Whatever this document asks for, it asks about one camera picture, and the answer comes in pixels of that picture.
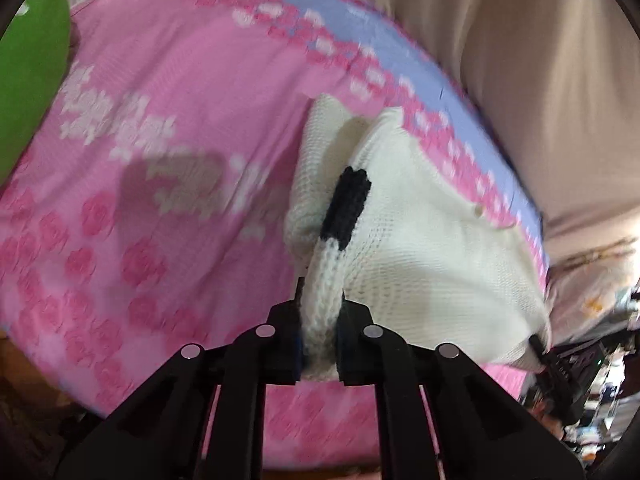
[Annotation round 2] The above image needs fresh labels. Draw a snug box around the white knit garment black trim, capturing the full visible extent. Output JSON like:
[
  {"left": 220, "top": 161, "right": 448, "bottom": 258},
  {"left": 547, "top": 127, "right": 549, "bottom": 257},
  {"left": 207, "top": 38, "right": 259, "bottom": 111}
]
[{"left": 283, "top": 94, "right": 554, "bottom": 382}]

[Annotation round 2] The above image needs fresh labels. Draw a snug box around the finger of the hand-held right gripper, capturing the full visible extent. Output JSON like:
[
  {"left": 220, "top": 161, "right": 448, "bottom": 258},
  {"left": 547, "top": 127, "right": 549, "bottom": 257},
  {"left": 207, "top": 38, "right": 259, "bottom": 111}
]
[{"left": 528, "top": 334, "right": 581, "bottom": 424}]

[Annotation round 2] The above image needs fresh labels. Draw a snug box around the white printed cloth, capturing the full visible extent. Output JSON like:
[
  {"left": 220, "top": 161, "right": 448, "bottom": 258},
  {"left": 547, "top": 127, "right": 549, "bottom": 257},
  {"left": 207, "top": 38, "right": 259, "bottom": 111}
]
[{"left": 545, "top": 236, "right": 640, "bottom": 343}]

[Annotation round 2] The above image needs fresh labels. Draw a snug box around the green cushion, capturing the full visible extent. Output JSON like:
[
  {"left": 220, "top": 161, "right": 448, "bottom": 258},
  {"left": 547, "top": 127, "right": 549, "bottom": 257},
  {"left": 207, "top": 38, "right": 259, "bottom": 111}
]
[{"left": 0, "top": 0, "right": 72, "bottom": 187}]

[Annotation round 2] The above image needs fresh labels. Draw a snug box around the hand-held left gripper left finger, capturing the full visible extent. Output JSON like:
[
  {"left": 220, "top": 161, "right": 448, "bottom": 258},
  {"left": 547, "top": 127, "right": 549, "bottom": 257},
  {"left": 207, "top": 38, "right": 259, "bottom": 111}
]
[{"left": 54, "top": 278, "right": 305, "bottom": 480}]

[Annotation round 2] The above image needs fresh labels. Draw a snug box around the pink floral blanket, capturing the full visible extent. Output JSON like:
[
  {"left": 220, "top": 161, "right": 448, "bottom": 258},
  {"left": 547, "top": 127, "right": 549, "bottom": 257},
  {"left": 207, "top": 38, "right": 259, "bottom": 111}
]
[{"left": 0, "top": 0, "right": 551, "bottom": 472}]

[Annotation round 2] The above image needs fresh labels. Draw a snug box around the beige bed sheet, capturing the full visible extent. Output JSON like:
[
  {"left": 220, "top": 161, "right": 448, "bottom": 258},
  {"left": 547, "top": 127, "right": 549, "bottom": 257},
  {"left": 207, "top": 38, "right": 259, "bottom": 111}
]
[{"left": 270, "top": 0, "right": 640, "bottom": 261}]

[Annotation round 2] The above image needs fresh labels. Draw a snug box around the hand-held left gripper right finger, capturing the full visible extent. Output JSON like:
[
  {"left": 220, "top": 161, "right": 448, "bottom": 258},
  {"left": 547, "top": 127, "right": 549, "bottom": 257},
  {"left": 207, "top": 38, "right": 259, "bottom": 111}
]
[{"left": 336, "top": 298, "right": 587, "bottom": 480}]

